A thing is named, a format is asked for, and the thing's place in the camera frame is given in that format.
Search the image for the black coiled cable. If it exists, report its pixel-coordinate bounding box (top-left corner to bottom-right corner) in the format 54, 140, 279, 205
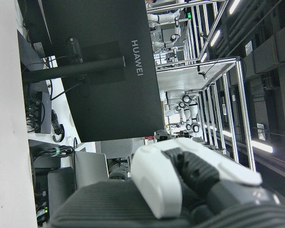
51, 109, 65, 143

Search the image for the black webcam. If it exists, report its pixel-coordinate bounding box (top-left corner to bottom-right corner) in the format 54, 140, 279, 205
66, 37, 84, 64

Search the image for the large black equipment box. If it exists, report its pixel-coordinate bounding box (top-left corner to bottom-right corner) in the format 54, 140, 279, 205
29, 140, 76, 228

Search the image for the black hanging frame camera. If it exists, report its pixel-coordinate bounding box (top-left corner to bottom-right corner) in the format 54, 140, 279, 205
197, 65, 209, 80

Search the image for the black monitor cable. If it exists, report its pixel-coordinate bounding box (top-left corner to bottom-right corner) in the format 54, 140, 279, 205
49, 75, 86, 102

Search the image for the silver laptop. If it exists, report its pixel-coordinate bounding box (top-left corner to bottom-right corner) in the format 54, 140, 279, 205
75, 151, 109, 188

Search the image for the black cable bundle green tie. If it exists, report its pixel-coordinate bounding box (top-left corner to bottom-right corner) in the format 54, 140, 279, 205
32, 145, 76, 165

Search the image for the dark grey docking box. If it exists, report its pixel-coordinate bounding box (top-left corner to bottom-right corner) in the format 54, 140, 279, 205
26, 91, 52, 134

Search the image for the black Huawei monitor with stand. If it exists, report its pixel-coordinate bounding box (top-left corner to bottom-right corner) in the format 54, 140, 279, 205
18, 0, 166, 143

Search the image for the small black device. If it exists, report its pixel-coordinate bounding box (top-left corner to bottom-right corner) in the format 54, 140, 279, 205
155, 129, 172, 143

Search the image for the aluminium frame cell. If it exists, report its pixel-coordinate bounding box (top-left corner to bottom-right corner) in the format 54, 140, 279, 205
146, 0, 257, 171

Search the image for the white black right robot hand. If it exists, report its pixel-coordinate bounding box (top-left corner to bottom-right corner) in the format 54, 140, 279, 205
47, 137, 285, 228

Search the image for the black rectangular box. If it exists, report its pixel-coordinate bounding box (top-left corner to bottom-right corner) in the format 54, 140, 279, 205
17, 0, 53, 49

